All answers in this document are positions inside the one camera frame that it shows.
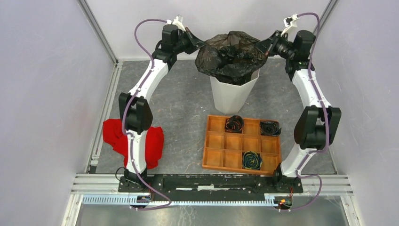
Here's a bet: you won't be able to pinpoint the rolled sock yellow blue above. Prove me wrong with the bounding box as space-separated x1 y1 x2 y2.
242 151 263 170

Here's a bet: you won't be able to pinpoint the rolled sock dark green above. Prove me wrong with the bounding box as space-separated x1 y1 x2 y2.
260 121 282 137

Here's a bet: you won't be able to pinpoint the wooden compartment tray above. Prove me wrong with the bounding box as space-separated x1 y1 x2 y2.
202 115 282 176

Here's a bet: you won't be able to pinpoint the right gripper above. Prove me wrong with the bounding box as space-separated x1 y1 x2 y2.
253 30 295 60

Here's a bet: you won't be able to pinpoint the white slotted cable duct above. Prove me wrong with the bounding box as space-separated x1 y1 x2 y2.
82 194 277 207

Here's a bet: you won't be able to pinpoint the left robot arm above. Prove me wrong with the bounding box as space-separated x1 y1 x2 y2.
118 24 205 192

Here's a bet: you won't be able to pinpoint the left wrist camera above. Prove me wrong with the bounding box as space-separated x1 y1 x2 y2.
171 15 186 32

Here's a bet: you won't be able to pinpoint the black trash bag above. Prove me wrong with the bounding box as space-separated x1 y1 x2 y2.
195 31 267 86

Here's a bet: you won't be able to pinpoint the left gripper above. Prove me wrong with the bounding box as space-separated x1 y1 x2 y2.
174 28 207 55

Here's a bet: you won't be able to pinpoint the rolled sock orange stripes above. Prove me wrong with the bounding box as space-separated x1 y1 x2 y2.
224 115 244 133

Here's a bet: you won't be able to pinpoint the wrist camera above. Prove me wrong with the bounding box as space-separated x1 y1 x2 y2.
280 14 298 37
171 15 186 32

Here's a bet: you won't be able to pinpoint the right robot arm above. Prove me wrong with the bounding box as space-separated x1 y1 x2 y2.
256 30 342 192

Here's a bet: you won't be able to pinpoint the red cloth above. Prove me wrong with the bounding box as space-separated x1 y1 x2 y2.
102 119 165 170

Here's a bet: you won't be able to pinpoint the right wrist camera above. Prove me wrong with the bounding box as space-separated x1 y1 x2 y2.
280 14 298 37

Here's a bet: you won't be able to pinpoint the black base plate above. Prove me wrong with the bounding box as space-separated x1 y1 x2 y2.
116 174 303 201

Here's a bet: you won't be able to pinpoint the white trash bin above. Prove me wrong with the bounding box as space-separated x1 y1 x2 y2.
210 70 259 114

